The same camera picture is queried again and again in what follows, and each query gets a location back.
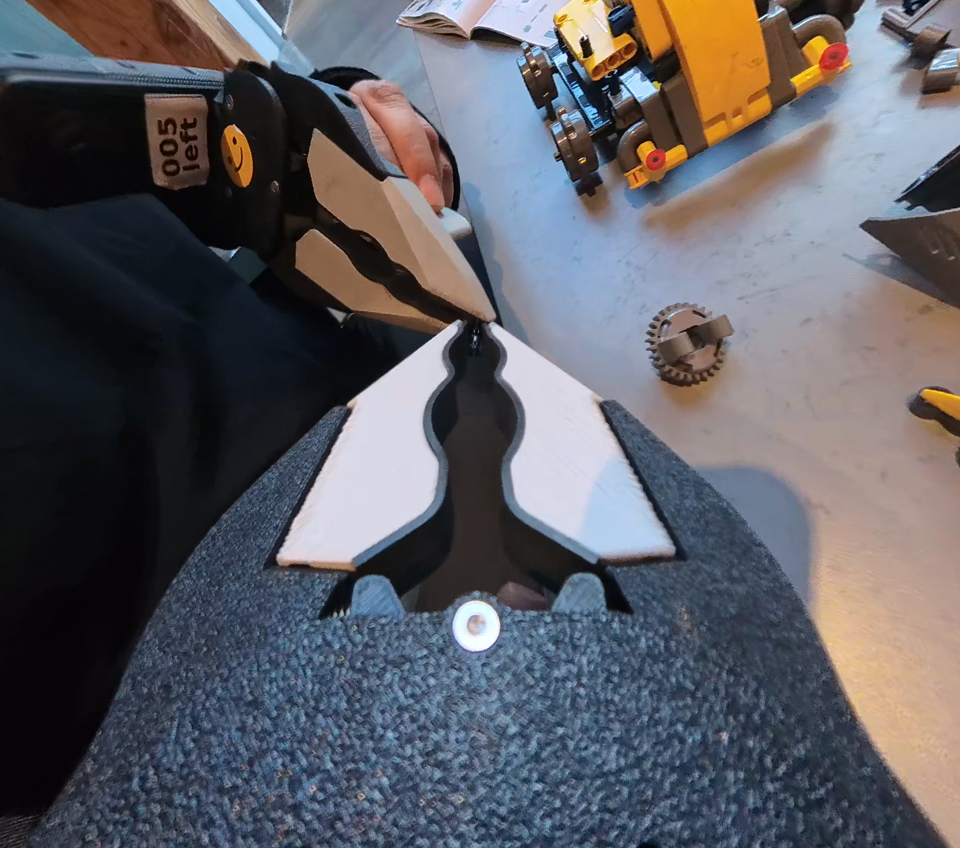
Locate yellow toy brick car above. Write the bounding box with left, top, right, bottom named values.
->
left=517, top=0, right=875, bottom=198

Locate person's left hand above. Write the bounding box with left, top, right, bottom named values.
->
left=348, top=79, right=460, bottom=215

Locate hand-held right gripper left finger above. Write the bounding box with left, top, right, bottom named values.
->
left=277, top=321, right=475, bottom=573

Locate yellow grey wheel assembly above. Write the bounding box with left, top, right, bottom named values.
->
left=861, top=146, right=960, bottom=309

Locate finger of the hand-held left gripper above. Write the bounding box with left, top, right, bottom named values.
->
left=294, top=227, right=453, bottom=334
left=306, top=129, right=498, bottom=325

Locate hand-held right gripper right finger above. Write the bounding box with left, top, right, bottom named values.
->
left=486, top=323, right=678, bottom=567

